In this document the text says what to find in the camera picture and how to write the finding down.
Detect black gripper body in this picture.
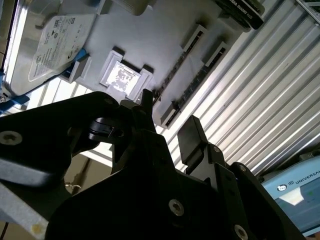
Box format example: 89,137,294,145
46,172,233,240

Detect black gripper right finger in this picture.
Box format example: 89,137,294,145
177,115,305,240

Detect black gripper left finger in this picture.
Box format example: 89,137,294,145
0,88,191,228

